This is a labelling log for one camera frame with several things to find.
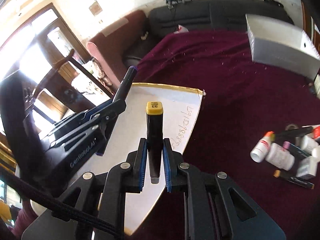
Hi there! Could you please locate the black marker yellow cap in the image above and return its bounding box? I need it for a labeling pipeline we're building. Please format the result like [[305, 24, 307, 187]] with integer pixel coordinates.
[[146, 101, 163, 184]]

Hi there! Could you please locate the white bottle orange cap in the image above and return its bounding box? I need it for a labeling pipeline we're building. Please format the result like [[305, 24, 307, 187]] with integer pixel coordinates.
[[250, 131, 275, 163]]

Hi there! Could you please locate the white pill bottle red label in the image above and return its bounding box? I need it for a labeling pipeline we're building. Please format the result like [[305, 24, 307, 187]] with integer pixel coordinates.
[[265, 142, 295, 171]]

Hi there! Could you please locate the black marker purple cap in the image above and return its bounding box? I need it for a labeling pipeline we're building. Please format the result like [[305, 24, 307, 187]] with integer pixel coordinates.
[[113, 66, 138, 102]]

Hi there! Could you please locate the black marker olive cap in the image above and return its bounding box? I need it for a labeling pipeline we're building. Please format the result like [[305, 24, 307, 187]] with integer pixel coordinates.
[[273, 170, 314, 190]]

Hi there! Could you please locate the black marker pink cap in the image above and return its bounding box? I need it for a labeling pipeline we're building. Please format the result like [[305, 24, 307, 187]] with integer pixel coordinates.
[[283, 141, 310, 160]]

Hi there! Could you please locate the small red white box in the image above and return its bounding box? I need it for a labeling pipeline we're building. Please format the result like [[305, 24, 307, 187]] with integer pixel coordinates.
[[313, 126, 320, 140]]

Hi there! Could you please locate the dark wooden chair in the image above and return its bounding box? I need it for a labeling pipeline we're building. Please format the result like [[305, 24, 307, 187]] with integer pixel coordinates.
[[23, 48, 113, 120]]

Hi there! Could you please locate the white tray gold rim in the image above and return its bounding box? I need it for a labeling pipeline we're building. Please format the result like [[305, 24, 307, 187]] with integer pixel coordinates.
[[30, 82, 206, 236]]

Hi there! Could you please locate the maroon velvet bedspread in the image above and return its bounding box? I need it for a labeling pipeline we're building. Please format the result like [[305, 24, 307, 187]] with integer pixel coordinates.
[[135, 30, 319, 239]]

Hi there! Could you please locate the maroon armchair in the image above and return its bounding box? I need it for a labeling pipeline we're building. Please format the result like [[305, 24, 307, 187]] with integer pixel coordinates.
[[86, 10, 146, 92]]

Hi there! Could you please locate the white medicine box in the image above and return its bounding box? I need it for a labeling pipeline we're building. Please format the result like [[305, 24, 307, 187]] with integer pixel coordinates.
[[296, 156, 318, 180]]

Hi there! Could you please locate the silver shoe box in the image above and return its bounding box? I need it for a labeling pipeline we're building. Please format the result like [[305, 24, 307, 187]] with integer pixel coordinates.
[[246, 14, 319, 80]]

